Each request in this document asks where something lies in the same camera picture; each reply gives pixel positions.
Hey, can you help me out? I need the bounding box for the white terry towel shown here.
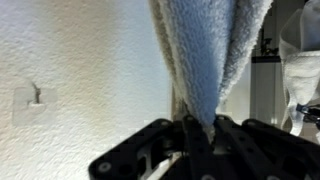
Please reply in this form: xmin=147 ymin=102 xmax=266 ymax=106
xmin=148 ymin=0 xmax=274 ymax=134

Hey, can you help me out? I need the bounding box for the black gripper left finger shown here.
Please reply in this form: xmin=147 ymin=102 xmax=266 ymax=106
xmin=88 ymin=114 xmax=214 ymax=180

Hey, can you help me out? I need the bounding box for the clear adhesive wall hook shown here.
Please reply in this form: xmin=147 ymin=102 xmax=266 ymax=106
xmin=12 ymin=83 xmax=58 ymax=127

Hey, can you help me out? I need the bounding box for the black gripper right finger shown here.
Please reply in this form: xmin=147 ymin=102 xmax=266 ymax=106
xmin=213 ymin=114 xmax=320 ymax=180

